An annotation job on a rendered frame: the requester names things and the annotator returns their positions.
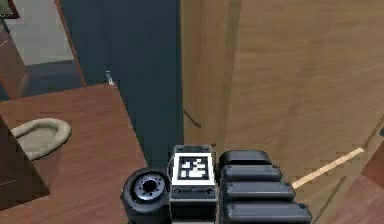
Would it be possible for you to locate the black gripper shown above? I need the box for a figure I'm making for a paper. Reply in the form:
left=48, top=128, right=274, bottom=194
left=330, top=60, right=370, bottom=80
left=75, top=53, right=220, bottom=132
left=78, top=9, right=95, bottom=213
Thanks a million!
left=120, top=167, right=172, bottom=224

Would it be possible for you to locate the beige oval pet bed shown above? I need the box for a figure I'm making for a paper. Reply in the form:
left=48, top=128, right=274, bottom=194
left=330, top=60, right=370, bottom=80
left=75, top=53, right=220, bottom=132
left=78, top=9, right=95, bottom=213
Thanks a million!
left=10, top=117, right=73, bottom=162

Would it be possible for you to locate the brown wooden furniture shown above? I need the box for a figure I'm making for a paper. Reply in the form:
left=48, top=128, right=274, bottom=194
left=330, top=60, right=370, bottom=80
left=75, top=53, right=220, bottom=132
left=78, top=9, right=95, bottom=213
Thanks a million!
left=0, top=24, right=29, bottom=100

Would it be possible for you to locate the light wooden door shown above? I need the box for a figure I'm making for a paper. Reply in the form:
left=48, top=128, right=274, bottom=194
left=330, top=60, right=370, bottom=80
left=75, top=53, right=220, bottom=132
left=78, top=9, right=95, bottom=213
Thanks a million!
left=179, top=0, right=384, bottom=201

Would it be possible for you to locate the dark framed picture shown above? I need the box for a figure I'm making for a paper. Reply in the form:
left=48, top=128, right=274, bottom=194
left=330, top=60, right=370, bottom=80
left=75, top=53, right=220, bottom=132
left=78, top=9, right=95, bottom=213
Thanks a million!
left=0, top=0, right=20, bottom=20

